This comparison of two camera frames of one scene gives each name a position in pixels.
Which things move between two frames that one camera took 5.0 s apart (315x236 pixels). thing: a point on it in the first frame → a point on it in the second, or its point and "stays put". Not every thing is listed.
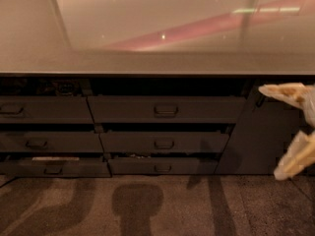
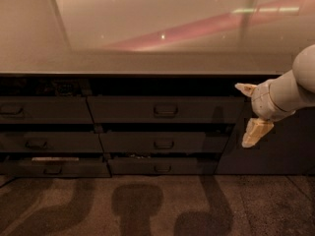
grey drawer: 167,109 stays put
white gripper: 310,110 → 263,100
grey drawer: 50,142 stays put
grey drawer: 54,169 stays put
